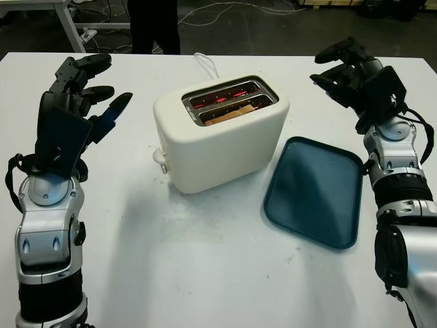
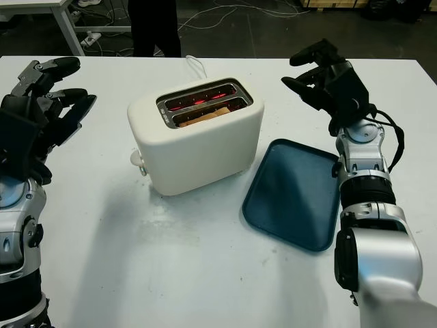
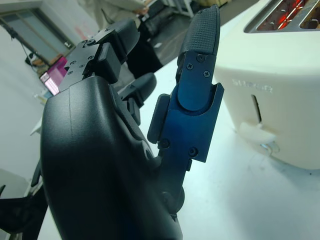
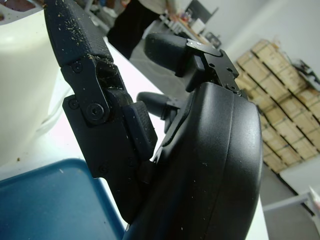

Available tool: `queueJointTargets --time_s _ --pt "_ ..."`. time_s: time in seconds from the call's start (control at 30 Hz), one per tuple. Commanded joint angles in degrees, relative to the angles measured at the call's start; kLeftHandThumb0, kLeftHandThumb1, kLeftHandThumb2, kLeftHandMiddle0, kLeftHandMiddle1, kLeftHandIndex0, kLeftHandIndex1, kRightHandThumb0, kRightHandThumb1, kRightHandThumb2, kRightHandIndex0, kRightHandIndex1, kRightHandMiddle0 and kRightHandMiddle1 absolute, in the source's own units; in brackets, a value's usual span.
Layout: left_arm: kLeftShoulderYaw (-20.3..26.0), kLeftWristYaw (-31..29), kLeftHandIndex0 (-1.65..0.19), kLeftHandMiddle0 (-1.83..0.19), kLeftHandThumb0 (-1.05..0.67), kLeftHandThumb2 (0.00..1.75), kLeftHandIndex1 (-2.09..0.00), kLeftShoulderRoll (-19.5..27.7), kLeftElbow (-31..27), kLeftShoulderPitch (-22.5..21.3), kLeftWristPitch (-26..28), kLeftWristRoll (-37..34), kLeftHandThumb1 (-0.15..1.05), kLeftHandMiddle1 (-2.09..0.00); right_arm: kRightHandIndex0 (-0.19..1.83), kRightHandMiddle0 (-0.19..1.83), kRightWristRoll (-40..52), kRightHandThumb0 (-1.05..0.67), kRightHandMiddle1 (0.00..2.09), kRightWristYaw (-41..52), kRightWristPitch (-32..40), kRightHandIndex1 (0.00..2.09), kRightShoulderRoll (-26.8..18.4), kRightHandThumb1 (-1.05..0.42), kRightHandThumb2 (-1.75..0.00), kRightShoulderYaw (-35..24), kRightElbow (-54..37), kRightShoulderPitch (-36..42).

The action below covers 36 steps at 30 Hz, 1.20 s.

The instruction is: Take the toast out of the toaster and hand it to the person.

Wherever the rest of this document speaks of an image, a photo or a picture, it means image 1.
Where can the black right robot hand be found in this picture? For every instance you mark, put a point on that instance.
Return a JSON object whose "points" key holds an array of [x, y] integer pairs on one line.
{"points": [[345, 82]]}

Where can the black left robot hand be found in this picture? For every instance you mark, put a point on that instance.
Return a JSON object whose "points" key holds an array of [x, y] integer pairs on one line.
{"points": [[68, 99]]}

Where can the brown toast slice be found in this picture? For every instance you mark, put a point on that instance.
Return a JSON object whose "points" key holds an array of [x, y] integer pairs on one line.
{"points": [[232, 114]]}

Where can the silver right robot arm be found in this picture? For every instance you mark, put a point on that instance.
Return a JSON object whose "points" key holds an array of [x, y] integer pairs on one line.
{"points": [[392, 164]]}

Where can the person in dark trousers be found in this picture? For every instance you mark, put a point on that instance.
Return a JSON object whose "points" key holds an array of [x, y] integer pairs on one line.
{"points": [[153, 27]]}

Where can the cream two-slot toaster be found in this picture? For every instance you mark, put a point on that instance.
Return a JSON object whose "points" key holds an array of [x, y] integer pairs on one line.
{"points": [[218, 153]]}

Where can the white power strip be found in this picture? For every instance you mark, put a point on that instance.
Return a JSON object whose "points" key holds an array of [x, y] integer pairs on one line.
{"points": [[88, 34]]}

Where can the wooden pallet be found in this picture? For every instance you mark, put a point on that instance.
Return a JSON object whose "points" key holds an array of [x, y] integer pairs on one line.
{"points": [[334, 2]]}

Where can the black bag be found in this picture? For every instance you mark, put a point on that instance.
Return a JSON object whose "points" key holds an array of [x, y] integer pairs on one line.
{"points": [[392, 8]]}

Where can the dark blue plastic tray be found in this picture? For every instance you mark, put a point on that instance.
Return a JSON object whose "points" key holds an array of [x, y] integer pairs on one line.
{"points": [[307, 198]]}

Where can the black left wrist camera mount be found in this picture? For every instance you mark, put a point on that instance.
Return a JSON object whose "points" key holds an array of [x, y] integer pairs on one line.
{"points": [[58, 136]]}

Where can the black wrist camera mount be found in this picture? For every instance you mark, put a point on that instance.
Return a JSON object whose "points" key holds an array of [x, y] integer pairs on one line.
{"points": [[58, 136], [385, 90]]}

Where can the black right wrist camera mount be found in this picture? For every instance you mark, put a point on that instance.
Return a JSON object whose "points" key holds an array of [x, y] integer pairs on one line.
{"points": [[385, 90]]}

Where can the white metal table frame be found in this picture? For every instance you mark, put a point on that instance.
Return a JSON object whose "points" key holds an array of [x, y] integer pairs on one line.
{"points": [[68, 24]]}

